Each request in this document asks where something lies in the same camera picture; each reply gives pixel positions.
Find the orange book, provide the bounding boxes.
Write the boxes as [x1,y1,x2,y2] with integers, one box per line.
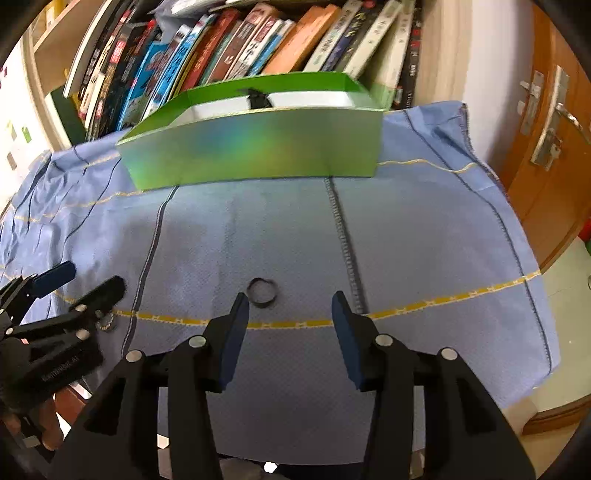
[262,4,341,75]

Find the silver door handle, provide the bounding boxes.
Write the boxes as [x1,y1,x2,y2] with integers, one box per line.
[520,65,590,171]

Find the blue striped cloth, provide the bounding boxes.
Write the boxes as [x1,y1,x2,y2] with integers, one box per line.
[1,101,560,465]

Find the white green book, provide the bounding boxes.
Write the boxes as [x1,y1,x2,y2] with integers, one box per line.
[363,0,416,110]

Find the brown wooden door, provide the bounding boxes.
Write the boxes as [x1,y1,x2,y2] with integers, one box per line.
[498,5,590,271]

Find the black watch strap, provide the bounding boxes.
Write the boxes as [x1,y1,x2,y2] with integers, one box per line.
[239,87,275,111]

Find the black red book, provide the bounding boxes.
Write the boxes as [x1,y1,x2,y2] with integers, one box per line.
[392,1,423,110]

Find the green cardboard box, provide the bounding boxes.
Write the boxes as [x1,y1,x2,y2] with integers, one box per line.
[116,72,385,190]

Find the small black ring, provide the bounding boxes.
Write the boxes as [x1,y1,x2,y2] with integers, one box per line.
[245,277,280,308]

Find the operator hand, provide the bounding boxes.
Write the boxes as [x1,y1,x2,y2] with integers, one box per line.
[2,397,64,451]

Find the wooden bookshelf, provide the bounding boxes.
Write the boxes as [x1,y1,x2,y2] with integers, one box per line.
[19,0,473,151]

